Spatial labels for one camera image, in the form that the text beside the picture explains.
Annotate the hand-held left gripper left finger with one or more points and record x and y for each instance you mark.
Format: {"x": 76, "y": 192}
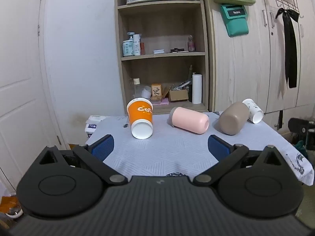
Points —
{"x": 103, "y": 148}

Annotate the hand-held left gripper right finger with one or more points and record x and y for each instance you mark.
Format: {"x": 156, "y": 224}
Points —
{"x": 217, "y": 148}

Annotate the taupe cup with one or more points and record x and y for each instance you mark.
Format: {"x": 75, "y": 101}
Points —
{"x": 232, "y": 119}

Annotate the pink cup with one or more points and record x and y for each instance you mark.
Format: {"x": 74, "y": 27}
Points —
{"x": 190, "y": 120}

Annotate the orange paper cup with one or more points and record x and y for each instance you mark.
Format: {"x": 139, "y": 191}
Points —
{"x": 140, "y": 114}

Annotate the white patterned paper cup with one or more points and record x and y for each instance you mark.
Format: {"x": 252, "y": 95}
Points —
{"x": 255, "y": 113}

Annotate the blue label tissue packet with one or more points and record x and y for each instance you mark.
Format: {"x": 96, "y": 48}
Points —
{"x": 90, "y": 129}

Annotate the white tissue packet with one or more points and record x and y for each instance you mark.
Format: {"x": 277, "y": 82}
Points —
{"x": 96, "y": 119}

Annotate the small dark trinket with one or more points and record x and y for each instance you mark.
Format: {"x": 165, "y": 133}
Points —
{"x": 126, "y": 125}

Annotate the white quilted table cloth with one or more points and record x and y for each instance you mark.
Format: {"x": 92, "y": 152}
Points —
{"x": 162, "y": 151}

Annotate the white cylinder roll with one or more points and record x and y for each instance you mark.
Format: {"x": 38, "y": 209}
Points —
{"x": 197, "y": 88}

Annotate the dark tall bottle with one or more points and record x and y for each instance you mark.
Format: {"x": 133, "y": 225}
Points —
{"x": 190, "y": 91}

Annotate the cardboard box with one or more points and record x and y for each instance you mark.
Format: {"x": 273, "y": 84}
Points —
{"x": 178, "y": 95}

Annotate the clear bottle white cap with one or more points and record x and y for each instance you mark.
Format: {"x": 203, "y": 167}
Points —
{"x": 137, "y": 89}

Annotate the white jar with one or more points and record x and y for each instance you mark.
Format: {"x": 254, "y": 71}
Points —
{"x": 146, "y": 93}

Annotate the pink flat box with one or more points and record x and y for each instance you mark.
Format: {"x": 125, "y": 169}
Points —
{"x": 162, "y": 101}

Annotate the small printed wooden box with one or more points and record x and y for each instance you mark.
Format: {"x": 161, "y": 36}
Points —
{"x": 156, "y": 91}

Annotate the green cloth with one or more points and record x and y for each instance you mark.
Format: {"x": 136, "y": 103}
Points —
{"x": 300, "y": 148}

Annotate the black machine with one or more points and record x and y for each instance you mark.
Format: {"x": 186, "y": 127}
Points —
{"x": 301, "y": 127}

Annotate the light wooden wardrobe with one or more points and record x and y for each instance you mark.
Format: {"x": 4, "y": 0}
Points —
{"x": 246, "y": 66}

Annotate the teal jar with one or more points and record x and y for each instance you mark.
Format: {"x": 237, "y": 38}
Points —
{"x": 127, "y": 49}

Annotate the black flat items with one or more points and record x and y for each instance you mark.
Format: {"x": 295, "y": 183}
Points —
{"x": 177, "y": 50}

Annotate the small red tube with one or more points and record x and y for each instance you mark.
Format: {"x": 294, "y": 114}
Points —
{"x": 142, "y": 49}

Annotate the pink perfume bottle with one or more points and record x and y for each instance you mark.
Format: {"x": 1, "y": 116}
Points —
{"x": 191, "y": 44}

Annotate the white spray bottle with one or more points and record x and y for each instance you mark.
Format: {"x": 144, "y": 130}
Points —
{"x": 136, "y": 46}

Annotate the wooden shelf unit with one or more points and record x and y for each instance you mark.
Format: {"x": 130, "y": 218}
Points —
{"x": 162, "y": 55}

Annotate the white door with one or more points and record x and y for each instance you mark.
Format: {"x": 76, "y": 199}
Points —
{"x": 19, "y": 78}

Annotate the flat white box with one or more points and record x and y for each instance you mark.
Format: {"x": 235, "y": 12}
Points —
{"x": 159, "y": 51}

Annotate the pump bottle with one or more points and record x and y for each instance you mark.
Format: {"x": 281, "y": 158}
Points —
{"x": 130, "y": 36}

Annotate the black ribbon bow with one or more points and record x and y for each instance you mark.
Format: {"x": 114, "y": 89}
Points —
{"x": 291, "y": 49}

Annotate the teal pouch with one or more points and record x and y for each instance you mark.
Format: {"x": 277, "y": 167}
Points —
{"x": 236, "y": 22}

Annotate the metal hook rack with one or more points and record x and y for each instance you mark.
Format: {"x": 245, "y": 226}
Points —
{"x": 286, "y": 3}

